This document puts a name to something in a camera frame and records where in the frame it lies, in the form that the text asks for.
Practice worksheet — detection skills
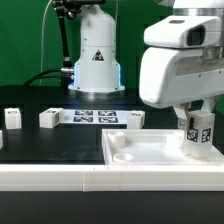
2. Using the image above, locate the white square tabletop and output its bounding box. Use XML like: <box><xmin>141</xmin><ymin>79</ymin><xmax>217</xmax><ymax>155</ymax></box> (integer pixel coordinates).
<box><xmin>101</xmin><ymin>129</ymin><xmax>224</xmax><ymax>165</ymax></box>

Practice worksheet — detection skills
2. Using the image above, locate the black cable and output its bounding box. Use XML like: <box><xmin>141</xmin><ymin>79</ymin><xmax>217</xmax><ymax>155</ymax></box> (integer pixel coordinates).
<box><xmin>22</xmin><ymin>67</ymin><xmax>76</xmax><ymax>87</ymax></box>

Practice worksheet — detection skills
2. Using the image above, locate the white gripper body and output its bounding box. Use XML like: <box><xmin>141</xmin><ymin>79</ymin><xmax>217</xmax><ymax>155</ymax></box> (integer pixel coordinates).
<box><xmin>139</xmin><ymin>47</ymin><xmax>224</xmax><ymax>108</ymax></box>

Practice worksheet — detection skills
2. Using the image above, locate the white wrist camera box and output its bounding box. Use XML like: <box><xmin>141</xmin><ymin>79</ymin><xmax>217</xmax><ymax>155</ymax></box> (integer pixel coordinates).
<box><xmin>144</xmin><ymin>16</ymin><xmax>222</xmax><ymax>49</ymax></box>

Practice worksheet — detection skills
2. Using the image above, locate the white cable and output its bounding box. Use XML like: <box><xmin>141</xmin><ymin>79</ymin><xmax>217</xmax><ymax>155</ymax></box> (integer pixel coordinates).
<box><xmin>39</xmin><ymin>0</ymin><xmax>54</xmax><ymax>87</ymax></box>

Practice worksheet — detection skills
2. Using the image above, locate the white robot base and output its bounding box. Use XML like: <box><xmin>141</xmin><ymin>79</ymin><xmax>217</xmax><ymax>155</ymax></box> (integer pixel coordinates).
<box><xmin>69</xmin><ymin>5</ymin><xmax>125</xmax><ymax>94</ymax></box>

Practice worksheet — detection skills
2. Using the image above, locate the white tag sheet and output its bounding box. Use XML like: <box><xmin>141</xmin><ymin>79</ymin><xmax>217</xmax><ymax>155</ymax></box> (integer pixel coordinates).
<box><xmin>62</xmin><ymin>109</ymin><xmax>131</xmax><ymax>125</ymax></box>

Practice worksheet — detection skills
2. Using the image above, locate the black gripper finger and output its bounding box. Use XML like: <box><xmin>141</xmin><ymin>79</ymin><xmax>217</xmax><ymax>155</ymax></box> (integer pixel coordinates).
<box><xmin>201</xmin><ymin>98</ymin><xmax>216</xmax><ymax>113</ymax></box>
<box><xmin>173</xmin><ymin>103</ymin><xmax>190</xmax><ymax>130</ymax></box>

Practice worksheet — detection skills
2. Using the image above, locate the white obstacle fence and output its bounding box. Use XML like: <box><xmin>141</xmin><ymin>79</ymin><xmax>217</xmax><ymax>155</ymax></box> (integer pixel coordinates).
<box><xmin>0</xmin><ymin>164</ymin><xmax>224</xmax><ymax>192</ymax></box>

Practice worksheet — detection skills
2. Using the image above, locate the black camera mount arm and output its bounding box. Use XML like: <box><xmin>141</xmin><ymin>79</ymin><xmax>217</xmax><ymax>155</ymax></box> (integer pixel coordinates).
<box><xmin>51</xmin><ymin>0</ymin><xmax>107</xmax><ymax>69</ymax></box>

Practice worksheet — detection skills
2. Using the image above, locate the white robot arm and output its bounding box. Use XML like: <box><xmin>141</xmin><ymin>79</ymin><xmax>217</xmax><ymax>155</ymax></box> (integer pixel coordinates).
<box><xmin>139</xmin><ymin>0</ymin><xmax>224</xmax><ymax>130</ymax></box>

